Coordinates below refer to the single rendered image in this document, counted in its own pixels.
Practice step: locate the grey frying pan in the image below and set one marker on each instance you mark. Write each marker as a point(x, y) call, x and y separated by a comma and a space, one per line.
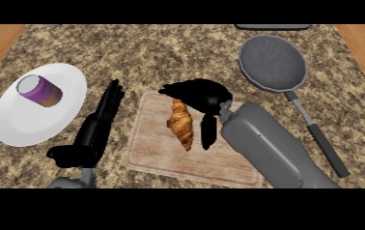
point(276, 64)

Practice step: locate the golden brown croissant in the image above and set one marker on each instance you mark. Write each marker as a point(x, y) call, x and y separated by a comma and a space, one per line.
point(182, 124)

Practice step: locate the pale wooden cutting board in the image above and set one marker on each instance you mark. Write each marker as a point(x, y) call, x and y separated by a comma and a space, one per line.
point(162, 156)

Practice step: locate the dark grey appliance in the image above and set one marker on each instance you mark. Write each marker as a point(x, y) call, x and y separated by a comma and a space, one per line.
point(273, 26)

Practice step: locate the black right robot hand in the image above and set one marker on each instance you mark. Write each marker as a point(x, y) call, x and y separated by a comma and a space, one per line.
point(202, 93)

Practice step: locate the white oval plate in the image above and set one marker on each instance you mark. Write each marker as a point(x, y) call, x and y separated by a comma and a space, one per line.
point(41, 105)

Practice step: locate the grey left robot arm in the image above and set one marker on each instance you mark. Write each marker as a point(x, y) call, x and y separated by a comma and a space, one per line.
point(76, 179)

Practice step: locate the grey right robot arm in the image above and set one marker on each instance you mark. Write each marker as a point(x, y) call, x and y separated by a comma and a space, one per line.
point(271, 147)

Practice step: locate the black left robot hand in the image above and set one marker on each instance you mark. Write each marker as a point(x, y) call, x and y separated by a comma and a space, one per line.
point(95, 127)

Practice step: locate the purple can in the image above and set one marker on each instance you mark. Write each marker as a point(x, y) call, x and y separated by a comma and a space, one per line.
point(41, 91)

